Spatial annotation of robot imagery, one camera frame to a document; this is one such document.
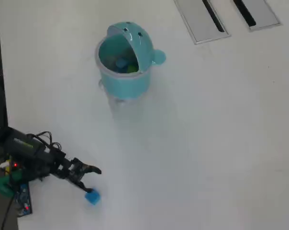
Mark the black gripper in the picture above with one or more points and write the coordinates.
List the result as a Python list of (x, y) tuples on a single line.
[(70, 171)]

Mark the blue cube block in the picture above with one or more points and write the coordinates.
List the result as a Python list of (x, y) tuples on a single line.
[(121, 63), (93, 198)]

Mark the green cube block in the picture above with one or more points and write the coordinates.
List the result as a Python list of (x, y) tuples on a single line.
[(132, 68)]

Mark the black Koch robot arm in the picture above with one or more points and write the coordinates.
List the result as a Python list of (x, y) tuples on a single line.
[(22, 146)]

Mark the teal bin with dome lid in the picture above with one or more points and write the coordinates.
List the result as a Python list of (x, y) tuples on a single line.
[(130, 83)]

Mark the blue circuit board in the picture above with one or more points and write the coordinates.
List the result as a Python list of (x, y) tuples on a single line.
[(23, 201)]

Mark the controller board with red LED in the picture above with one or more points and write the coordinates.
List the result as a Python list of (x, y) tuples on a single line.
[(15, 164)]

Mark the yellow small part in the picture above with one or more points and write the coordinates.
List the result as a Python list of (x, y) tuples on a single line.
[(8, 170)]

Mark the green table clamp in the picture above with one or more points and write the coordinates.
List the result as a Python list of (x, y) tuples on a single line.
[(1, 185)]

